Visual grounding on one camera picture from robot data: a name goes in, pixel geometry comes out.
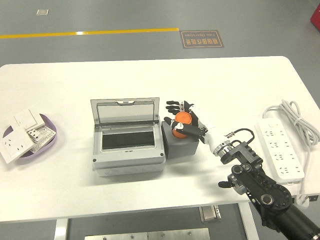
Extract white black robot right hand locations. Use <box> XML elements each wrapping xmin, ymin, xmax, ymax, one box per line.
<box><xmin>163</xmin><ymin>99</ymin><xmax>225</xmax><ymax>154</ymax></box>

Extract orange cylinder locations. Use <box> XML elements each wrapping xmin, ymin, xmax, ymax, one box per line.
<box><xmin>171</xmin><ymin>111</ymin><xmax>193</xmax><ymax>139</ymax></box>

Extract grey electrical box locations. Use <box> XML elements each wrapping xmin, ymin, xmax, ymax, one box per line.
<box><xmin>89</xmin><ymin>96</ymin><xmax>166</xmax><ymax>178</ymax></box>

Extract grey cube with round hole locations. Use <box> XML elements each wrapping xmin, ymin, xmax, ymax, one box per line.
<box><xmin>161</xmin><ymin>120</ymin><xmax>200</xmax><ymax>161</ymax></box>

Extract white power strip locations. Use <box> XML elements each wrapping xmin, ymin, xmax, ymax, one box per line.
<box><xmin>254</xmin><ymin>117</ymin><xmax>305</xmax><ymax>186</ymax></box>

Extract white table leg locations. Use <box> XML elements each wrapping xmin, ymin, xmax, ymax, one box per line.
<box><xmin>237</xmin><ymin>202</ymin><xmax>260</xmax><ymax>240</ymax></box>
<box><xmin>53</xmin><ymin>218</ymin><xmax>69</xmax><ymax>240</ymax></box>

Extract dark floor sign, orange text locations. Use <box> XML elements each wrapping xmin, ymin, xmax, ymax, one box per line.
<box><xmin>180</xmin><ymin>29</ymin><xmax>225</xmax><ymax>50</ymax></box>

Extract yellow floor tape line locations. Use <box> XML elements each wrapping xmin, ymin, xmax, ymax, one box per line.
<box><xmin>0</xmin><ymin>27</ymin><xmax>180</xmax><ymax>40</ymax></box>

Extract red object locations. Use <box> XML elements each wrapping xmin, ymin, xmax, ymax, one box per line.
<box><xmin>309</xmin><ymin>4</ymin><xmax>320</xmax><ymax>28</ymax></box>

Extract purple tray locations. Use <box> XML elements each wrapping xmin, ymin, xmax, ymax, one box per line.
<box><xmin>2</xmin><ymin>113</ymin><xmax>58</xmax><ymax>166</ymax></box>

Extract white perforated socket module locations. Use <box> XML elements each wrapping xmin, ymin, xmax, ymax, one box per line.
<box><xmin>26</xmin><ymin>124</ymin><xmax>56</xmax><ymax>153</ymax></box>

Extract grey metal table bracket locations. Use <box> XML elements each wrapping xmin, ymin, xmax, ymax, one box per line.
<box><xmin>199</xmin><ymin>205</ymin><xmax>222</xmax><ymax>223</ymax></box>

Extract white power strip cable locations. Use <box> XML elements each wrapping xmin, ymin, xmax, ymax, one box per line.
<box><xmin>261</xmin><ymin>99</ymin><xmax>320</xmax><ymax>210</ymax></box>

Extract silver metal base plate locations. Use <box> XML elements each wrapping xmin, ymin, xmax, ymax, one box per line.
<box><xmin>84</xmin><ymin>227</ymin><xmax>211</xmax><ymax>240</ymax></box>

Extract white wall switch plate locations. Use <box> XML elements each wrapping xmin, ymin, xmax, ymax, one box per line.
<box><xmin>7</xmin><ymin>108</ymin><xmax>46</xmax><ymax>131</ymax></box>

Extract white wall socket plate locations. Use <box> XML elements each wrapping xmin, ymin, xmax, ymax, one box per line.
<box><xmin>0</xmin><ymin>126</ymin><xmax>36</xmax><ymax>165</ymax></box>

